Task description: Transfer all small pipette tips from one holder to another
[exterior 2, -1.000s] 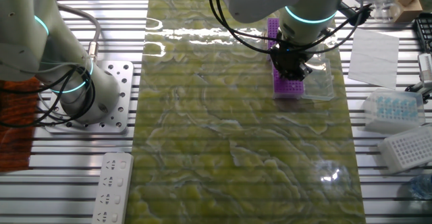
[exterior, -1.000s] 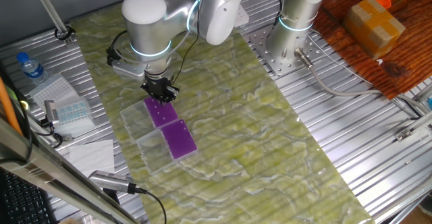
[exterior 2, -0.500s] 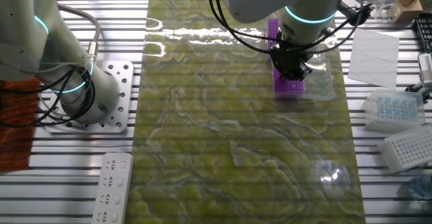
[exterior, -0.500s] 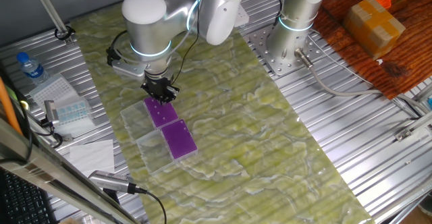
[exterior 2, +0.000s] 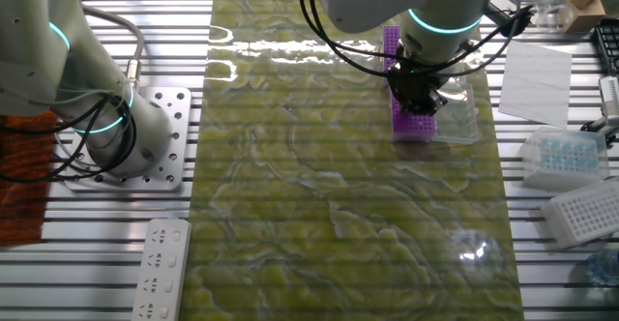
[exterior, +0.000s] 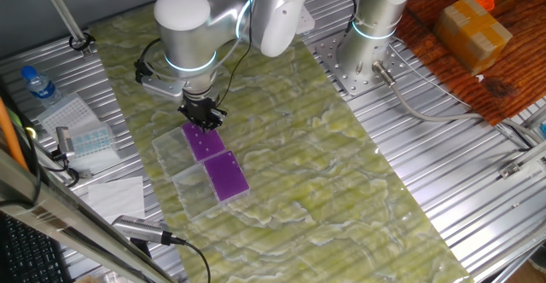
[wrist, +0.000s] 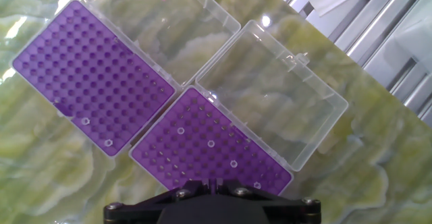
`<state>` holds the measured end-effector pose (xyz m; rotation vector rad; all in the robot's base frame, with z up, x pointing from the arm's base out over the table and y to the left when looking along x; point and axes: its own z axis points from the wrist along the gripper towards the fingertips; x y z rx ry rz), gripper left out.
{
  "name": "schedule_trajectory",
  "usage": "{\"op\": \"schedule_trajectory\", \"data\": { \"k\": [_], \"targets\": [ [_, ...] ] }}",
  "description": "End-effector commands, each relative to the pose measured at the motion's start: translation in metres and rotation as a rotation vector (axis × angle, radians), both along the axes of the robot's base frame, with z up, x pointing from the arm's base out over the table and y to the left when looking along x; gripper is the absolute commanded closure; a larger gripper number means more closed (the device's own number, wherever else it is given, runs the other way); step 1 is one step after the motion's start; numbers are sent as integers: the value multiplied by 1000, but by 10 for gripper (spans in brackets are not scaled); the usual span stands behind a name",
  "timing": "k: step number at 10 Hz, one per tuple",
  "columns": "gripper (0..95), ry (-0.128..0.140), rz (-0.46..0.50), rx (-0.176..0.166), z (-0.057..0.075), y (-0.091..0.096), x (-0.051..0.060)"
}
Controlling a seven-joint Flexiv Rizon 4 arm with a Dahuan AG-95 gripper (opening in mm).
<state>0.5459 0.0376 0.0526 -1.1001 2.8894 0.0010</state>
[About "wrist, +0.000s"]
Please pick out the green marble pattern mat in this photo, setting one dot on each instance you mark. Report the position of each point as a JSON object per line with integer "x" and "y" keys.
{"x": 371, "y": 183}

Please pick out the purple pipette tip box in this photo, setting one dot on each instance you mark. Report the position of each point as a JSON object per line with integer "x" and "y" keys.
{"x": 94, "y": 65}
{"x": 202, "y": 122}

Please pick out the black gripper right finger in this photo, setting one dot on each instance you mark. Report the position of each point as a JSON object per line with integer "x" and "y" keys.
{"x": 290, "y": 213}

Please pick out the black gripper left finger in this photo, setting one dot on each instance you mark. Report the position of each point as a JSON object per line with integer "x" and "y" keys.
{"x": 135, "y": 212}

